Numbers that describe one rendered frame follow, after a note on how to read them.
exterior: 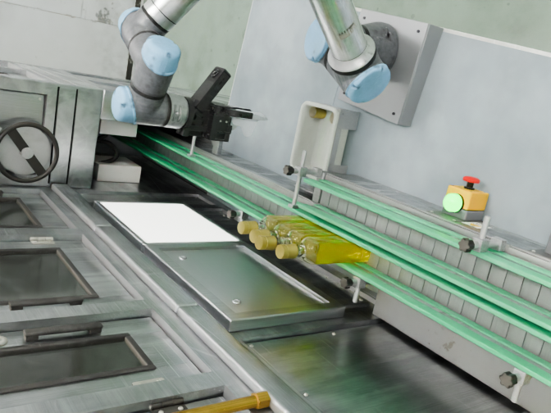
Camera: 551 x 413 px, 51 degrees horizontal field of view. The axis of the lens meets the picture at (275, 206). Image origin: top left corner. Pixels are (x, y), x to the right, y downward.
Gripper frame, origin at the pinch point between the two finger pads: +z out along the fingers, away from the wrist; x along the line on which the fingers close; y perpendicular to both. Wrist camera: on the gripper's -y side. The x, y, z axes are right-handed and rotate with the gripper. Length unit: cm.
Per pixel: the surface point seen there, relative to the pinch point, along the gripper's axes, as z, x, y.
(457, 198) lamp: 33, 39, 9
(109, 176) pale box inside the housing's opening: 5, -101, 45
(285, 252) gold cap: 2.4, 19.5, 28.9
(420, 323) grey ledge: 30, 41, 39
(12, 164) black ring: -34, -88, 39
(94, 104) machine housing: -9, -90, 16
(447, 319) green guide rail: 23, 52, 32
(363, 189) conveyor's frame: 30.2, 12.3, 14.6
